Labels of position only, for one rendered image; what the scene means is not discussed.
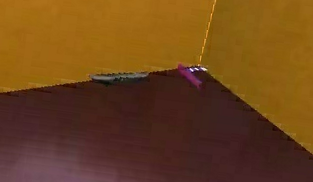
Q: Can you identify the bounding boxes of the grey remote control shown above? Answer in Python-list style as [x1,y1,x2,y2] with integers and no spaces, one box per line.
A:
[88,64,151,91]

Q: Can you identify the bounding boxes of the purple book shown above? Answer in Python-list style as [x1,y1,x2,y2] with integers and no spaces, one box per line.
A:
[174,62,209,91]

